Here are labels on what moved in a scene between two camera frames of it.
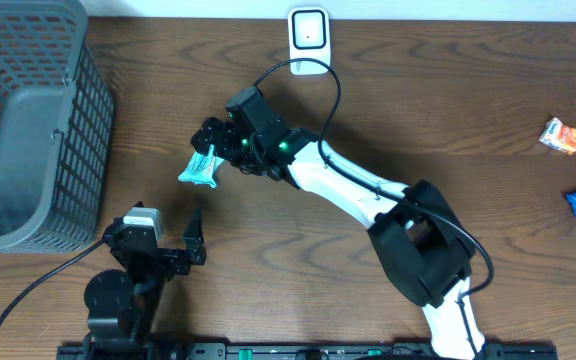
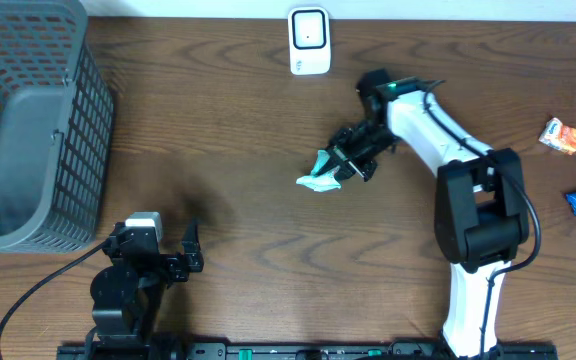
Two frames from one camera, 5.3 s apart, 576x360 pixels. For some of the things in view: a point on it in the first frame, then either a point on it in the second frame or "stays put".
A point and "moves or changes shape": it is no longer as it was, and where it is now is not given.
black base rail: [296, 352] stays put
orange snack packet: [560, 137] stays put
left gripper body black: [167, 266] stays put
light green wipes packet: [201, 169] moves or changes shape
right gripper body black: [228, 140] → [354, 148]
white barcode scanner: [309, 38] stays put
